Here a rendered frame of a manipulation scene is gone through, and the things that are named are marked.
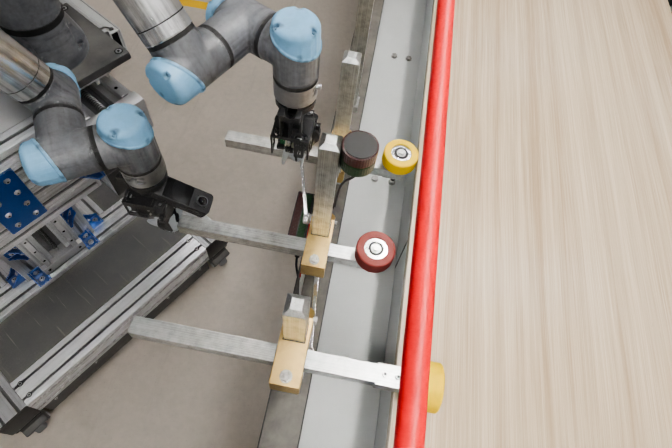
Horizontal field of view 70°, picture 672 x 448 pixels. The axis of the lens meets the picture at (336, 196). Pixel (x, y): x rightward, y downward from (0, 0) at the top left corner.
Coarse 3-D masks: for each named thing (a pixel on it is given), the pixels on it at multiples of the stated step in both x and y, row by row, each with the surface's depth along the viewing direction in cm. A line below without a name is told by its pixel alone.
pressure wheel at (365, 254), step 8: (368, 232) 98; (376, 232) 98; (360, 240) 97; (368, 240) 98; (376, 240) 98; (384, 240) 98; (360, 248) 96; (368, 248) 97; (376, 248) 96; (384, 248) 97; (392, 248) 97; (360, 256) 95; (368, 256) 96; (376, 256) 96; (384, 256) 96; (392, 256) 96; (360, 264) 97; (368, 264) 95; (376, 264) 95; (384, 264) 95; (376, 272) 97
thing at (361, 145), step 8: (352, 136) 77; (360, 136) 77; (368, 136) 77; (344, 144) 76; (352, 144) 76; (360, 144) 76; (368, 144) 76; (376, 144) 76; (352, 152) 75; (360, 152) 75; (368, 152) 76; (336, 176) 82; (336, 200) 92
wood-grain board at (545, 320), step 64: (512, 0) 144; (576, 0) 146; (640, 0) 149; (512, 64) 129; (576, 64) 131; (640, 64) 133; (448, 128) 115; (512, 128) 117; (576, 128) 119; (640, 128) 120; (448, 192) 106; (512, 192) 107; (576, 192) 109; (640, 192) 110; (448, 256) 98; (512, 256) 99; (576, 256) 100; (640, 256) 101; (448, 320) 91; (512, 320) 92; (576, 320) 93; (640, 320) 94; (448, 384) 85; (512, 384) 86; (576, 384) 86; (640, 384) 87
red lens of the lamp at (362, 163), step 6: (366, 132) 78; (342, 144) 76; (378, 144) 77; (342, 150) 76; (378, 150) 76; (342, 156) 77; (348, 156) 75; (372, 156) 75; (348, 162) 76; (354, 162) 75; (360, 162) 75; (366, 162) 75; (372, 162) 77; (360, 168) 77
